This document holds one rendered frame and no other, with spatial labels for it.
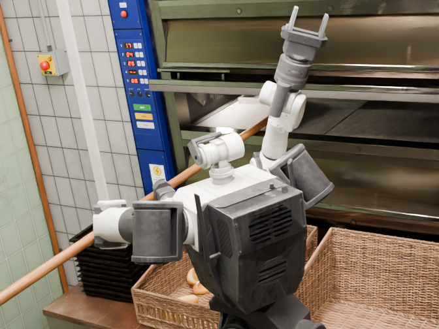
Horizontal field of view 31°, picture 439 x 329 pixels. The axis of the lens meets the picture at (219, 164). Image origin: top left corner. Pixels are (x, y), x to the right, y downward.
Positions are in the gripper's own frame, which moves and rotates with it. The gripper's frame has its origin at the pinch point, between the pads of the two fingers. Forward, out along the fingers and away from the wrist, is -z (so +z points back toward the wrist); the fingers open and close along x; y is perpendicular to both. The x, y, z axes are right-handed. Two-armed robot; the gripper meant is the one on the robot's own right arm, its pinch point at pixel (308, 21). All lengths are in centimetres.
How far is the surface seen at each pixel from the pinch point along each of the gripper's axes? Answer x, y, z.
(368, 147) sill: -41, 41, 50
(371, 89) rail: -30.7, 27.7, 24.0
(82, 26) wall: 68, 112, 57
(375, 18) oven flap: -29, 47, 7
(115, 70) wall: 51, 103, 69
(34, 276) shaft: 55, -31, 76
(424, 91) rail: -44, 19, 17
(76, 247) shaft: 47, -17, 74
